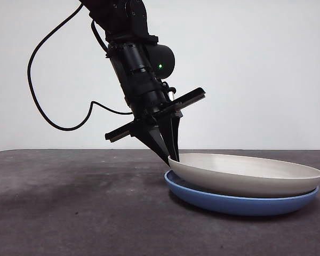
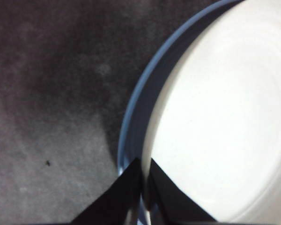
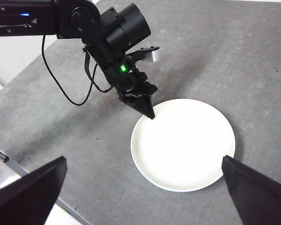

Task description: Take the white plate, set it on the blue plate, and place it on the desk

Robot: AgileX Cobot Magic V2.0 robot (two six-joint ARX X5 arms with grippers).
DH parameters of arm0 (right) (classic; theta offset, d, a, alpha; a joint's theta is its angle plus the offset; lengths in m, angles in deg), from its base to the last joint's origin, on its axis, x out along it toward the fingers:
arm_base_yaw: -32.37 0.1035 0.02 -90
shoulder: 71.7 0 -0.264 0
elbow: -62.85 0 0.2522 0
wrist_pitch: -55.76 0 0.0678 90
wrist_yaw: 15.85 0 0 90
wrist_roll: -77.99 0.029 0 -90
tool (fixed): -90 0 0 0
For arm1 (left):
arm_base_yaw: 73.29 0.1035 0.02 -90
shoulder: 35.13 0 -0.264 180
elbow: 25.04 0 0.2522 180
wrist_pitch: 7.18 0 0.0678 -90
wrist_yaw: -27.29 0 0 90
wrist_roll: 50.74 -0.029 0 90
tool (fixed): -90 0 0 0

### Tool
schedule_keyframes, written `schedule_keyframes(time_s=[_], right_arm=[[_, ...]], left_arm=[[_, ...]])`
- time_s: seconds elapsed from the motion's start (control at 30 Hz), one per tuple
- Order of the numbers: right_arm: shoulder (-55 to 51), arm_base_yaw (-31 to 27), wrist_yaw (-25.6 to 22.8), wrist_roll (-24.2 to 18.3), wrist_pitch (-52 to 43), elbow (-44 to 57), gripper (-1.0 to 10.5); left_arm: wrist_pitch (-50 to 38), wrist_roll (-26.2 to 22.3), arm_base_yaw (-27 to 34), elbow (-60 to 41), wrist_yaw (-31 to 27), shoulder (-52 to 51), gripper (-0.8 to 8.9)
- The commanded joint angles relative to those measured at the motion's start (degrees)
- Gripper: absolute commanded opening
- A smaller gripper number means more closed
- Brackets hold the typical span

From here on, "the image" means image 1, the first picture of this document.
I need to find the blue round plate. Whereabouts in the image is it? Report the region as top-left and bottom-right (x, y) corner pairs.
(164, 170), (320, 217)

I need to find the long black arm cable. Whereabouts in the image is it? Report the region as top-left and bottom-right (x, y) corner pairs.
(27, 2), (134, 131)

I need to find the white round plate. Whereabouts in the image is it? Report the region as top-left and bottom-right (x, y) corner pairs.
(167, 153), (320, 198)

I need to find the short black arm cable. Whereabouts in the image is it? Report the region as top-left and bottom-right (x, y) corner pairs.
(90, 19), (110, 54)

